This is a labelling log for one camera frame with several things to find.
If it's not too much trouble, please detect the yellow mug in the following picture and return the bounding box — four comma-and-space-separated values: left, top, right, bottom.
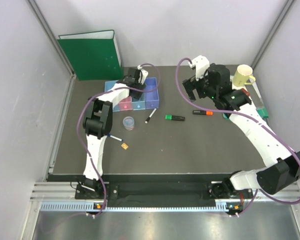
232, 64, 256, 87

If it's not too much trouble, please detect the blue end drawer box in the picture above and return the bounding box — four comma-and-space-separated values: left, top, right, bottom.
104, 79, 122, 113

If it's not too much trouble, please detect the red brown box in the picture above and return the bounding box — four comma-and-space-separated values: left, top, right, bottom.
241, 88, 251, 97

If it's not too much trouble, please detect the clear paperclip jar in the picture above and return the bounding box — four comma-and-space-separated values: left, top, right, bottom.
122, 116, 135, 131

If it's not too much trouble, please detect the orange highlighter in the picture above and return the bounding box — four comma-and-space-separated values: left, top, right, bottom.
192, 110, 214, 116

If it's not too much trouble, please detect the blue white pen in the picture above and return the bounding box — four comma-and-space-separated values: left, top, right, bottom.
107, 134, 123, 142

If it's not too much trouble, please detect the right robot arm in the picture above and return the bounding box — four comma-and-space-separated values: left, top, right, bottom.
182, 59, 300, 198

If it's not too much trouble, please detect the green ring binder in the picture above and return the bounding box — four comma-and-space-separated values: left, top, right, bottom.
57, 29, 123, 81

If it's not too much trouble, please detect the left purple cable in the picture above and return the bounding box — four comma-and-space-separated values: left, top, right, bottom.
76, 63, 161, 218

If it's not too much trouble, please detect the pink drawer box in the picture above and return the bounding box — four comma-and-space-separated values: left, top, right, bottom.
118, 96, 133, 111

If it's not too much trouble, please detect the purple drawer box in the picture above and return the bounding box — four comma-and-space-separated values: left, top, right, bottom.
144, 77, 160, 109

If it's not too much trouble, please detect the black white marker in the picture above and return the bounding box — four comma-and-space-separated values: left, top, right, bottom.
145, 108, 157, 124

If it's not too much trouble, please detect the light blue drawer box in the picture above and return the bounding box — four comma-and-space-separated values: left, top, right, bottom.
131, 95, 146, 111

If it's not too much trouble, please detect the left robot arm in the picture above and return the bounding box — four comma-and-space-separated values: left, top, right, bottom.
76, 65, 149, 199

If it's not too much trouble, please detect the green highlighter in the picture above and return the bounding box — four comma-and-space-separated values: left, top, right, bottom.
165, 114, 186, 122

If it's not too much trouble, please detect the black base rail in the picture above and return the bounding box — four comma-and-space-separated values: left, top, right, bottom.
74, 181, 253, 208

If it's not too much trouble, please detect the small yellow eraser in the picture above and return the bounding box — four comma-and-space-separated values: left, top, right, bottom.
121, 143, 129, 150

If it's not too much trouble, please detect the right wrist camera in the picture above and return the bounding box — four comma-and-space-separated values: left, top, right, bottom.
188, 55, 210, 81

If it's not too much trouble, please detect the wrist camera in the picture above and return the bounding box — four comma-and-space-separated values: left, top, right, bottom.
188, 55, 210, 81
137, 65, 149, 85

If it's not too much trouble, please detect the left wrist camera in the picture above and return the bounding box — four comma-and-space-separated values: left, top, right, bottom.
137, 65, 149, 85

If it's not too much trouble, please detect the teal tray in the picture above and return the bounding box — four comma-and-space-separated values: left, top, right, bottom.
232, 83, 269, 119

